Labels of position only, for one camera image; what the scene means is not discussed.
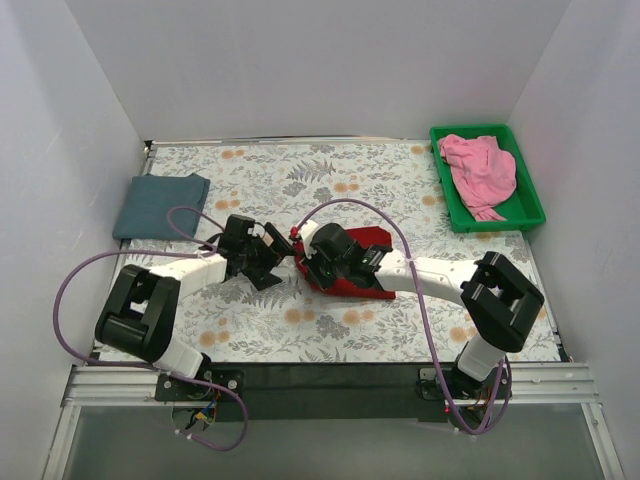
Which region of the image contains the red t-shirt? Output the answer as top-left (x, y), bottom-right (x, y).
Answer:
top-left (289, 223), bottom-right (396, 300)

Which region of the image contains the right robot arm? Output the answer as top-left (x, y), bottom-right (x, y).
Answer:
top-left (291, 221), bottom-right (544, 398)

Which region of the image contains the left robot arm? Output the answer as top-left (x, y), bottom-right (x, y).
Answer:
top-left (95, 215), bottom-right (295, 400)

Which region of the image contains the floral patterned table mat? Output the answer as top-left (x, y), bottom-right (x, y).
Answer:
top-left (149, 142), bottom-right (535, 363)

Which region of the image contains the folded blue-grey t-shirt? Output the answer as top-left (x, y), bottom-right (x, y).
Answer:
top-left (112, 174), bottom-right (210, 240)

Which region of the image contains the pink t-shirt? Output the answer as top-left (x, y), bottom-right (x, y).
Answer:
top-left (437, 134), bottom-right (517, 222)

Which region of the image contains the green plastic bin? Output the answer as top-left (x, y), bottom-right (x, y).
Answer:
top-left (429, 123), bottom-right (546, 233)

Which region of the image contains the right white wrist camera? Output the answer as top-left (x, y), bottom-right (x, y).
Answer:
top-left (290, 220), bottom-right (320, 258)

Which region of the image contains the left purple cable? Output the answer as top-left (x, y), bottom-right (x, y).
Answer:
top-left (52, 206), bottom-right (250, 452)

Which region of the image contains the purple cable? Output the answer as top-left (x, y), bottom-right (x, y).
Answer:
top-left (52, 206), bottom-right (250, 452)
top-left (290, 198), bottom-right (514, 435)

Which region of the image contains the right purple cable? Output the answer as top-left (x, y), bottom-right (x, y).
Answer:
top-left (290, 198), bottom-right (514, 435)

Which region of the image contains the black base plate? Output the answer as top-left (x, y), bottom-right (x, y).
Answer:
top-left (153, 363), bottom-right (516, 424)

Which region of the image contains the aluminium frame rail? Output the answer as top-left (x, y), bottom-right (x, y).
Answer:
top-left (45, 362), bottom-right (624, 479)

